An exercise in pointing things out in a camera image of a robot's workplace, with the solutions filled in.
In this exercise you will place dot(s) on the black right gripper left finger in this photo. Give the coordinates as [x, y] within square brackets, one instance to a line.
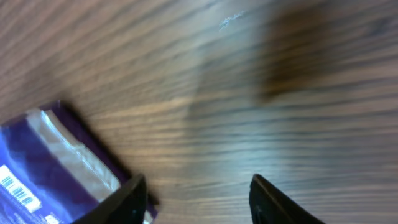
[126, 206]

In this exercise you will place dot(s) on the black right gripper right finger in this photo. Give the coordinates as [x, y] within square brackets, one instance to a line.
[269, 205]

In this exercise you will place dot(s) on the red purple pad pack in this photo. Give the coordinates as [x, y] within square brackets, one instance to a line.
[55, 170]

